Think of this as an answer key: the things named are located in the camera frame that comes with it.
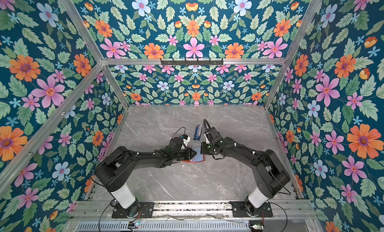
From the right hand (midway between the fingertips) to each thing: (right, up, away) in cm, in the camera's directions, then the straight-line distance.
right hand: (204, 147), depth 89 cm
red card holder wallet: (-3, -7, +1) cm, 8 cm away
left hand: (-3, -3, 0) cm, 5 cm away
